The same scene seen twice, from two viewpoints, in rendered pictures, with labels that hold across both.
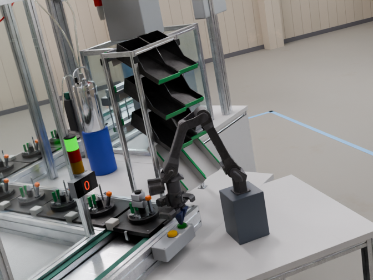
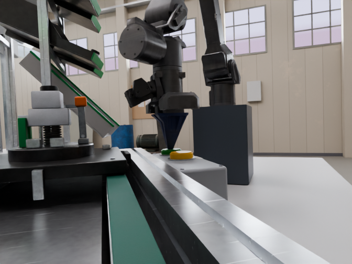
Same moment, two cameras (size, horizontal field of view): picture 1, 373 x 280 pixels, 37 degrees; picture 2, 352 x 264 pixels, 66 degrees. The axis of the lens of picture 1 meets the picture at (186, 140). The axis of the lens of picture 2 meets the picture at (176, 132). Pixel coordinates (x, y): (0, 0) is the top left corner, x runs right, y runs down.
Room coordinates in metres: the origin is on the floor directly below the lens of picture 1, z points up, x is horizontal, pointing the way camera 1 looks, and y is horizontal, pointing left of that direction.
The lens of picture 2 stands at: (1.73, 0.49, 1.02)
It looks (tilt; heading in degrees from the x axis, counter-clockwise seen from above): 2 degrees down; 308
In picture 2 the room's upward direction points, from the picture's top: 2 degrees counter-clockwise
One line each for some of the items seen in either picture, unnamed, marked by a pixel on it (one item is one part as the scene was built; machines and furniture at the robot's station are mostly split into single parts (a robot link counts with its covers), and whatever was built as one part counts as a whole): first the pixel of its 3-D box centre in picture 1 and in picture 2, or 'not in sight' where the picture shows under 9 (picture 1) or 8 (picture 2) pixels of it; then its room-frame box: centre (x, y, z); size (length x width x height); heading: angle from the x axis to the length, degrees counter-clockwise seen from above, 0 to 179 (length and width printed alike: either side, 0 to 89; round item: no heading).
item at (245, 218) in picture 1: (243, 212); (224, 142); (2.08, -0.18, 0.96); 0.14 x 0.14 x 0.20; 17
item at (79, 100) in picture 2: (148, 203); (77, 117); (2.17, 0.21, 1.04); 0.04 x 0.02 x 0.08; 53
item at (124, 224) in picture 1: (144, 218); (54, 161); (2.20, 0.25, 0.96); 0.24 x 0.24 x 0.02; 53
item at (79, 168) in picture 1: (77, 166); not in sight; (2.12, 0.46, 1.28); 0.05 x 0.05 x 0.05
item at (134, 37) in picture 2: (161, 180); (154, 32); (2.05, 0.13, 1.18); 0.12 x 0.08 x 0.11; 95
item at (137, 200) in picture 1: (137, 198); (44, 106); (2.21, 0.26, 1.06); 0.08 x 0.04 x 0.07; 53
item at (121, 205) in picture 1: (99, 201); not in sight; (2.35, 0.45, 1.01); 0.24 x 0.24 x 0.13; 53
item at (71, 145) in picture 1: (71, 143); not in sight; (2.12, 0.46, 1.38); 0.05 x 0.05 x 0.05
